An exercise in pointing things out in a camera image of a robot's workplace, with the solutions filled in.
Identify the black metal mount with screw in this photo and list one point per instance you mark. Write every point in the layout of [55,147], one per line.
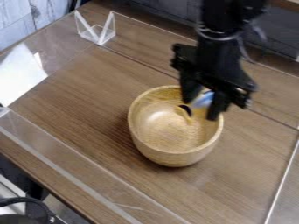
[40,213]

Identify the clear acrylic corner bracket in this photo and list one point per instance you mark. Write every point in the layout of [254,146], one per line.
[99,34]

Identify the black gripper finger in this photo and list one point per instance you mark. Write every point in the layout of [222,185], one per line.
[191,86]
[219,105]

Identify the brown wooden bowl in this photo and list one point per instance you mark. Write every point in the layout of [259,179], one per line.
[164,138]

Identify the blue yellow toy fish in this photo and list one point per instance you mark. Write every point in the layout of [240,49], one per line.
[185,110]

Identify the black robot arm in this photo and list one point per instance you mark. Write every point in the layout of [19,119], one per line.
[224,19]

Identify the clear acrylic front barrier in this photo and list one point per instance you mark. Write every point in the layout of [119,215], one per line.
[87,186]

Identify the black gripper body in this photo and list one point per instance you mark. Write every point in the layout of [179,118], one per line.
[215,60]

